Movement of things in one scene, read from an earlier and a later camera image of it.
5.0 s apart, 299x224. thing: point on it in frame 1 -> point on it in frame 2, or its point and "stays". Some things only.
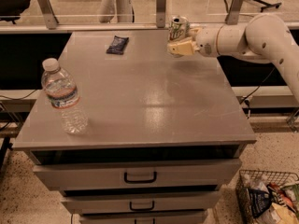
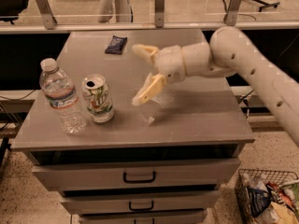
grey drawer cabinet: x=164 y=133 stays
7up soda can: x=179 y=28 -> x=98 y=97
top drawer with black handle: x=140 y=175 stays
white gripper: x=206 y=42 -> x=169 y=63
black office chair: x=13 y=3 stays
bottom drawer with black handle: x=145 y=217 stays
